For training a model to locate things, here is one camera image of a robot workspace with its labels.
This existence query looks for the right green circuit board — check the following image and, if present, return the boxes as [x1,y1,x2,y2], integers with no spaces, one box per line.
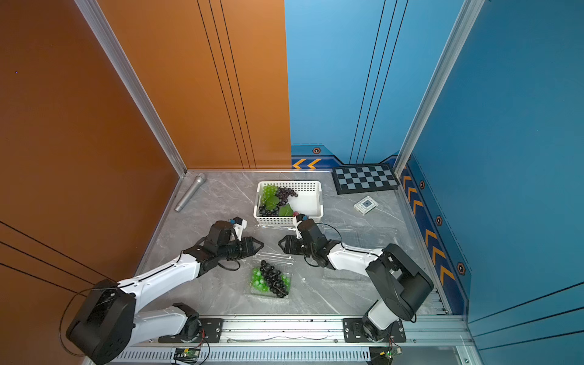
[380,344,402,360]

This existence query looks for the silver microphone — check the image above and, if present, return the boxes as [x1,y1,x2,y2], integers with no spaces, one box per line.
[174,173,207,212]

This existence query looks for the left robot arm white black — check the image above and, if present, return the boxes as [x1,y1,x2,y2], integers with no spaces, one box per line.
[59,217,264,364]

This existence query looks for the green grape leaf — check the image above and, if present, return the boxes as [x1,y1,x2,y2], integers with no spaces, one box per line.
[278,204,294,217]
[263,196,280,211]

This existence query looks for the green circuit board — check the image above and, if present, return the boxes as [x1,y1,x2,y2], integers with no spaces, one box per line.
[380,344,402,360]
[172,348,202,364]

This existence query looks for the black grey chessboard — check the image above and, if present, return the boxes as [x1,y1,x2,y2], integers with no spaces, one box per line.
[332,164,399,195]

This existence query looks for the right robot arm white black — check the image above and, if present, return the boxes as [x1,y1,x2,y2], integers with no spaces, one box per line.
[278,215,434,342]

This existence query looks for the dark purple grape bunch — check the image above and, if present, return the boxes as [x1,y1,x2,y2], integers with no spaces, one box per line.
[275,187,298,206]

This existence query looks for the white perforated plastic basket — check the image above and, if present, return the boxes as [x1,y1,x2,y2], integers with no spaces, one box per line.
[253,180,324,228]

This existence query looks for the small green grape bunch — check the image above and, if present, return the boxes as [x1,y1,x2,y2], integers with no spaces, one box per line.
[260,184,278,204]

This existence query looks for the left green circuit board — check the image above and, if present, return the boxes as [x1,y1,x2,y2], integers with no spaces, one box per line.
[172,348,202,364]

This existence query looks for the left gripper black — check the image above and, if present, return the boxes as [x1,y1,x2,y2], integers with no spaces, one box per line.
[217,235,266,262]

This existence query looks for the aluminium rail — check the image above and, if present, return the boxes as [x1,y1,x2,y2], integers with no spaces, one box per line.
[90,314,475,348]

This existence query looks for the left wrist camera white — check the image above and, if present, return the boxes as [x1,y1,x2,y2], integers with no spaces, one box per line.
[230,217,247,241]

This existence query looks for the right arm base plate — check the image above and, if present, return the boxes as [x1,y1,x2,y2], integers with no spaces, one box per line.
[342,318,407,344]

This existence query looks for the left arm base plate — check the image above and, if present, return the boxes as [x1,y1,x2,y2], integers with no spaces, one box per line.
[158,318,224,345]

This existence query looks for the clear clamshell container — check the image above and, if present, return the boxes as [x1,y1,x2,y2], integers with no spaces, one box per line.
[249,252,294,299]
[319,224,418,283]

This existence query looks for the small black grape bunch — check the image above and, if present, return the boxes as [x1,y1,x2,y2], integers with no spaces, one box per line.
[258,205,280,217]

